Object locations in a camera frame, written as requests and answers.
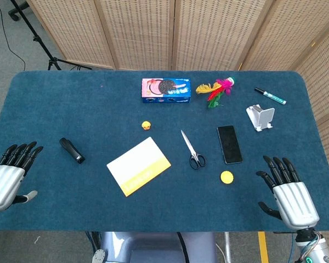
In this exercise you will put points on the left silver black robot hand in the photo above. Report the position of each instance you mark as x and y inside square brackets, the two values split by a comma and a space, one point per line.
[5, 180]

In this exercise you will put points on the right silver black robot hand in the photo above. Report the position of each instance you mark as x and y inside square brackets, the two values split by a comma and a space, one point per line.
[293, 202]

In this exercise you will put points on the black stapler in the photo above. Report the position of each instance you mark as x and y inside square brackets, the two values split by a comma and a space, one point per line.
[71, 150]

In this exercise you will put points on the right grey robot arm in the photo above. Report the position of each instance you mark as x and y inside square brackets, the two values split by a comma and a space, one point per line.
[316, 249]

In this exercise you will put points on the white and yellow notebook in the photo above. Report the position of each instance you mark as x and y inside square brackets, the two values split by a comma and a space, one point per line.
[138, 164]

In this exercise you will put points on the yellow round disc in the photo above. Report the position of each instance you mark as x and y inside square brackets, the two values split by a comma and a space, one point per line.
[226, 177]

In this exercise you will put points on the grey metal table leg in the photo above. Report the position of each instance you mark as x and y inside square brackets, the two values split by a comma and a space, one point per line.
[227, 246]

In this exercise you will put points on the black smartphone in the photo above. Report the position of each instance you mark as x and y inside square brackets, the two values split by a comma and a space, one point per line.
[229, 144]

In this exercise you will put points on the white phone stand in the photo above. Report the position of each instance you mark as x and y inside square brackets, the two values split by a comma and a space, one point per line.
[263, 116]

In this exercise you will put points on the blue carpet table mat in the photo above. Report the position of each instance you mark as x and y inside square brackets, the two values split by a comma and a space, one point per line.
[71, 96]

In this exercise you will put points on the white green marker pen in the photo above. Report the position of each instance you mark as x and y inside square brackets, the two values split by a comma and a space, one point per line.
[271, 96]

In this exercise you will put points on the colourful feather shuttlecock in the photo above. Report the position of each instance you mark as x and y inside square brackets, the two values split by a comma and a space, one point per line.
[218, 89]

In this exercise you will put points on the grey-blue robot torso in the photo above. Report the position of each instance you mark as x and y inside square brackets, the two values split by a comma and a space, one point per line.
[153, 249]

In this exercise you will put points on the small yellow duck toy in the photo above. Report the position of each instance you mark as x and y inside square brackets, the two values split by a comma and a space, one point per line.
[146, 125]

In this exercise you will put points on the black tripod stand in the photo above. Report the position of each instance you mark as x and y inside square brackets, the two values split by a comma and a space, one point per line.
[33, 31]

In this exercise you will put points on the blue pink cookie box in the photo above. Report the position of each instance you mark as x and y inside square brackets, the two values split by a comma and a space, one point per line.
[165, 90]

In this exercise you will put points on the wicker folding screen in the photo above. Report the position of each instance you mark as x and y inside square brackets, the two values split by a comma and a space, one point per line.
[142, 33]

